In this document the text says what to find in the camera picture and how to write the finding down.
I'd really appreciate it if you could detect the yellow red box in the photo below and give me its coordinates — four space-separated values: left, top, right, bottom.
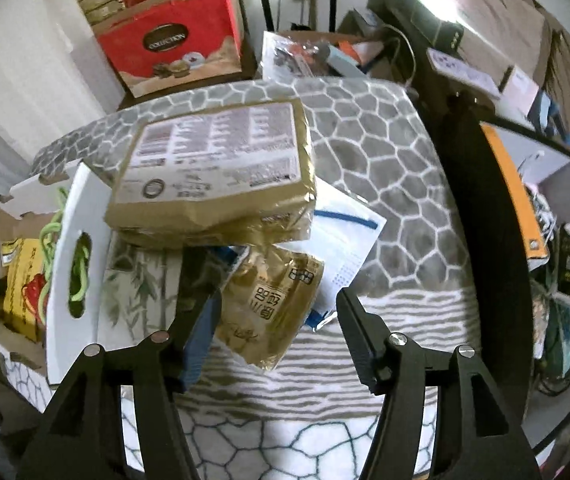
1 237 50 345

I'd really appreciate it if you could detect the large gold packet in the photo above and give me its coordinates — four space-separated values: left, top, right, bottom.
104 100 318 252

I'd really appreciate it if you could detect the bamboo print paper bag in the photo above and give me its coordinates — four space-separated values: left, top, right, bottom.
97 237 188 353

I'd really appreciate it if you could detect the red cookie box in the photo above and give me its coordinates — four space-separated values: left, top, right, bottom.
94 0 244 99

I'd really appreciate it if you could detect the orange folder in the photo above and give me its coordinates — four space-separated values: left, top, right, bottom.
480 122 550 262

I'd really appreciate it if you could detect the small gold packet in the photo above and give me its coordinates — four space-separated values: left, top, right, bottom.
214 244 326 374

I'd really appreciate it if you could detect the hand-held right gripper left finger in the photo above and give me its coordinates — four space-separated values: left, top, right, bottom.
16 245 249 480

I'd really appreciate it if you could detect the blue white face mask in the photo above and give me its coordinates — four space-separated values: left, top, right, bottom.
307 185 386 332

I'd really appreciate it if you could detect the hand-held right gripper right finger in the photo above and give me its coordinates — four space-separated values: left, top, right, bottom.
336 286 542 480

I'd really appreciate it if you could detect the black frame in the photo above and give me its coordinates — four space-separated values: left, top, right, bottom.
432 92 570 456

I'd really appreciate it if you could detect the clear plastic bag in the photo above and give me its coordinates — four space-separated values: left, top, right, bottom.
260 30 368 82

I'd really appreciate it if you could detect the white remote control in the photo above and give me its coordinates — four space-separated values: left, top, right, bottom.
426 47 502 99

